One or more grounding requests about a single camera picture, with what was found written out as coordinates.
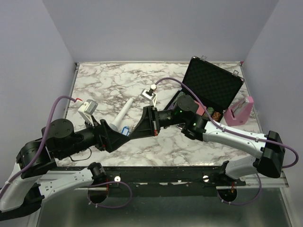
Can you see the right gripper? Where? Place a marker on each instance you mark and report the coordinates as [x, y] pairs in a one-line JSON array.
[[148, 125]]

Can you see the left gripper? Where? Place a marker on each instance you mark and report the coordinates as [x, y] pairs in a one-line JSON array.
[[107, 138]]

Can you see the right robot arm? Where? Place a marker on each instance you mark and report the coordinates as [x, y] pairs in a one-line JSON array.
[[265, 155]]

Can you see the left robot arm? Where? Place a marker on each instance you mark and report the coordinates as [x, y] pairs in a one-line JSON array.
[[22, 195]]

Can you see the white cylindrical tube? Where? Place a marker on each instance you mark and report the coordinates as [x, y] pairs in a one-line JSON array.
[[115, 124]]

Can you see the black poker chip case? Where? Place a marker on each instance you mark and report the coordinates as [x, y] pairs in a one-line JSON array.
[[214, 86]]

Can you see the pink card holder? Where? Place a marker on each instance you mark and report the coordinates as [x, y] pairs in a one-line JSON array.
[[239, 113]]

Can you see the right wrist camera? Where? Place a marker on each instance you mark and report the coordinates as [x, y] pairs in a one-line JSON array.
[[150, 95]]

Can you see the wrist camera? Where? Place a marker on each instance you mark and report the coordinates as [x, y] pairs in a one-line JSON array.
[[150, 95], [86, 109]]

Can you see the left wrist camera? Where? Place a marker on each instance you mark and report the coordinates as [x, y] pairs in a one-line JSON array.
[[86, 109]]

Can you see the aluminium frame rail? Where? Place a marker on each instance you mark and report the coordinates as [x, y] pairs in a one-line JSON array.
[[252, 181]]

